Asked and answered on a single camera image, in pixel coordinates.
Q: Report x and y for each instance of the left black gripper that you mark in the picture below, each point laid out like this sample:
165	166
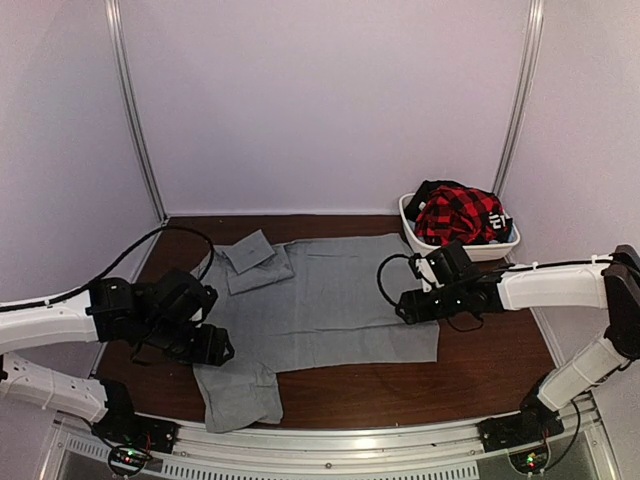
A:
209	349

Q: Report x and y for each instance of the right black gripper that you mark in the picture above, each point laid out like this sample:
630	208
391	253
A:
415	310

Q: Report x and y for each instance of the grey long sleeve shirt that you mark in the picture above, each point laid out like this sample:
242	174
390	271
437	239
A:
315	303

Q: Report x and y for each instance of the white plastic basket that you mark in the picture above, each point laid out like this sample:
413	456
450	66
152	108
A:
477	253

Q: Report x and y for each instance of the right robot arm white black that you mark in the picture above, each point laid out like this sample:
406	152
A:
453	284

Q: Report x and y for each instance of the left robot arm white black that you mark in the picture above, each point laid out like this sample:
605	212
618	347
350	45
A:
168	315

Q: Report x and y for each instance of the red black plaid shirt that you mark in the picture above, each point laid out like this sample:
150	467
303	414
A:
450	215

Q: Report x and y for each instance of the black shirt in basket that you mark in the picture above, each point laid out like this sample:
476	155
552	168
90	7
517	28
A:
425	197

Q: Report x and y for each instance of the left circuit board with leds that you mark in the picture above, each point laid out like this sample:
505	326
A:
125	460

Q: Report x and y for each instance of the circuit board with leds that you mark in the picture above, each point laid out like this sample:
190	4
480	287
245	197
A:
125	460
529	461

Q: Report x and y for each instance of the right circuit board with leds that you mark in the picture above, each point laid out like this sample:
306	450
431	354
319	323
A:
529	461

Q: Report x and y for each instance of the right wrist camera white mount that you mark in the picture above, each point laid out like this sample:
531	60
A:
423	272

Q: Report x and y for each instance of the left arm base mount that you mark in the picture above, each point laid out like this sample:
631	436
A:
143	432

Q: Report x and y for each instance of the front aluminium rail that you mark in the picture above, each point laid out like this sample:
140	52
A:
450	450

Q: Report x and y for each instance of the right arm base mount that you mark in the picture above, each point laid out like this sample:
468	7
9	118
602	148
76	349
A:
522	428

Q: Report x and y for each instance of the right aluminium frame post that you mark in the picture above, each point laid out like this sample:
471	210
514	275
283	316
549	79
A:
527	70

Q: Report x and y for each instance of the aluminium frame post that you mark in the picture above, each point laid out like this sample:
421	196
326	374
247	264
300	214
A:
527	70
132	115

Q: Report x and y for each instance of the left aluminium frame post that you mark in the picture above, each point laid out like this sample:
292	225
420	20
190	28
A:
132	115

